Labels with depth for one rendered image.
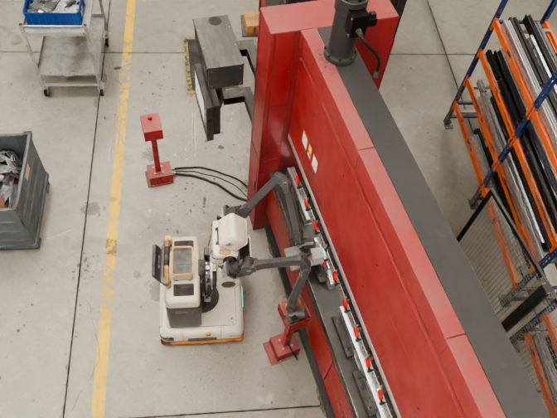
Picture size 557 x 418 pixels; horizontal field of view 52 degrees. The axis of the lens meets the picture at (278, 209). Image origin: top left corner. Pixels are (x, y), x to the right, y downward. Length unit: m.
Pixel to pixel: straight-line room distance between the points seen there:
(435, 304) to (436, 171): 3.59
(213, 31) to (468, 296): 2.46
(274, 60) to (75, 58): 3.14
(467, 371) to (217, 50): 2.55
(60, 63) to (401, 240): 4.51
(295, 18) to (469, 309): 2.03
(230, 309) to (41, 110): 3.04
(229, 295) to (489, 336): 2.56
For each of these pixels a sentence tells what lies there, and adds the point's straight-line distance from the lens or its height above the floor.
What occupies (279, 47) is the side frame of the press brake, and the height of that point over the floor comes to 2.18.
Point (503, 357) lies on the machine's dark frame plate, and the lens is 2.71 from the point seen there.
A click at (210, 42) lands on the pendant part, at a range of 4.05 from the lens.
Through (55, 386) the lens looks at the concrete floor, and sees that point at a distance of 4.97.
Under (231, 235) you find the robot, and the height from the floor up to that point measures 1.39.
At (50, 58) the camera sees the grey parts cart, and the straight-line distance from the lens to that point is 6.52.
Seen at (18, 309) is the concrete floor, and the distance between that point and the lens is 5.29.
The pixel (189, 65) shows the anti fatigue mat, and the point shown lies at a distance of 6.71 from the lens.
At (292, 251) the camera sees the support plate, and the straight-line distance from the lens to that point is 4.14.
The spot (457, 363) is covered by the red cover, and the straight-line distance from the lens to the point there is 2.62.
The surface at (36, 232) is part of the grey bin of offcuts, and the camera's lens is 5.41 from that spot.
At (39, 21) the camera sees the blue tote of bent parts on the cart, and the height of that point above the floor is 0.91.
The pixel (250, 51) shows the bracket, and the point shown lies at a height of 1.70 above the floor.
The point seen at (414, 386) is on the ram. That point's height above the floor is 1.70.
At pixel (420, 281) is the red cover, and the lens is 2.71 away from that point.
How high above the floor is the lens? 4.61
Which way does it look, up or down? 57 degrees down
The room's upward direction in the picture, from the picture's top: 9 degrees clockwise
